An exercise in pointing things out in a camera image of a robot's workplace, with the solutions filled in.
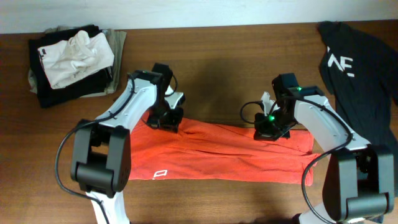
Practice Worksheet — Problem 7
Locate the red t-shirt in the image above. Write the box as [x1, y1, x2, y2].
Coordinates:
[129, 118, 317, 184]

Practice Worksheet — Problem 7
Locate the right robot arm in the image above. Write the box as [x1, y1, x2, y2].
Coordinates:
[254, 73, 395, 223]

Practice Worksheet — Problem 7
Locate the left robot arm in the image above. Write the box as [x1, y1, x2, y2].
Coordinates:
[70, 63, 185, 223]

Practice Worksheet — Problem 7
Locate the black folded garment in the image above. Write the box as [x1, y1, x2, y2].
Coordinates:
[28, 25, 112, 108]

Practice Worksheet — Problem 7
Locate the olive grey folded garment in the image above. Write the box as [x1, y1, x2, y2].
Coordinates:
[28, 26, 127, 98]

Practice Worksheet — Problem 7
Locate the dark teal t-shirt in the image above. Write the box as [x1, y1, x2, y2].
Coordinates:
[317, 21, 398, 200]

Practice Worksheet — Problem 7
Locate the white folded garment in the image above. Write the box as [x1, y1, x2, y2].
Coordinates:
[38, 30, 114, 89]

